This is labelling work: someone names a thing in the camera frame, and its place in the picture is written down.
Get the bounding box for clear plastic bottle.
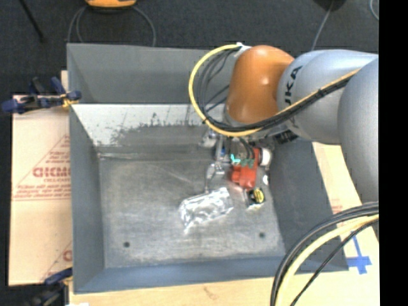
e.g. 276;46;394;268
177;186;236;236

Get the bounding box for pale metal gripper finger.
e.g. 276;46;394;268
219;170;233;193
204;163;224;195

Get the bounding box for brown cardboard board, red print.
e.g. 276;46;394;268
7;69;75;287

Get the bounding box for black cylinder on white bracket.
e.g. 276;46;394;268
274;130;300;145

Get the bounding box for yellow and black round object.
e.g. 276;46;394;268
246;187;266;212

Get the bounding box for grey metal bin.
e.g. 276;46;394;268
66;42;349;295

